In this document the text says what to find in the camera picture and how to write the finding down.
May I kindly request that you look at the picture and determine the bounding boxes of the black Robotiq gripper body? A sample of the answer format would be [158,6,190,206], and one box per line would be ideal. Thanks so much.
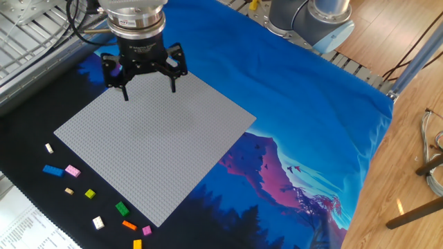
[116,29,170,73]

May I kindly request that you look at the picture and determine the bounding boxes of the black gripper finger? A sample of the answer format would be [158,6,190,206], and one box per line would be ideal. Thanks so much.
[157,43,188,93]
[100,53,134,102]

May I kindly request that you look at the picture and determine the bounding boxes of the grey Lego baseplate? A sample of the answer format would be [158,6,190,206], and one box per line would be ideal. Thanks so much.
[53,57,257,228]

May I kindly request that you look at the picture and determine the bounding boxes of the light pink Lego brick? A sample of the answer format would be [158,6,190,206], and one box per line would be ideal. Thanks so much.
[64,164,82,178]

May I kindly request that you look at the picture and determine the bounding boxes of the long blue Lego brick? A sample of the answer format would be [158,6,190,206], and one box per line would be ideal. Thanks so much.
[42,165,65,178]

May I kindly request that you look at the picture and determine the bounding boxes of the dark green Lego brick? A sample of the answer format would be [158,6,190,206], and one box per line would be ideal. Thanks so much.
[115,201,131,217]

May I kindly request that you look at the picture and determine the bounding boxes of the blue mountain print cloth mat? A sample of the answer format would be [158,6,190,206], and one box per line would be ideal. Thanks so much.
[0,0,394,249]

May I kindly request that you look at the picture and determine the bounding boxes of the printed white paper sheets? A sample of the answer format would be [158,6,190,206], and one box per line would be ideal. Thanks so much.
[0,185,82,249]

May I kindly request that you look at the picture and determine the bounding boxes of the dark tripod leg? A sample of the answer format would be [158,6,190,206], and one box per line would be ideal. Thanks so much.
[415,154,443,177]
[386,196,443,230]

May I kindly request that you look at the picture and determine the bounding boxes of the black gripper cable bundle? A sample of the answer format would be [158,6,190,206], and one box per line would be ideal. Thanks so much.
[65,0,120,48]

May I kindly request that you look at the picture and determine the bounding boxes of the aluminium frame rail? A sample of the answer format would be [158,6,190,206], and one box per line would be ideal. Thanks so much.
[0,20,117,117]

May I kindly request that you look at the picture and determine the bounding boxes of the aluminium frame post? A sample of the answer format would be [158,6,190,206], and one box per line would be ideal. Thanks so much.
[387,20,443,102]

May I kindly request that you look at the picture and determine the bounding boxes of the grey wire bundle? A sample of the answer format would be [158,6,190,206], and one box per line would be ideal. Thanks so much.
[420,107,443,198]

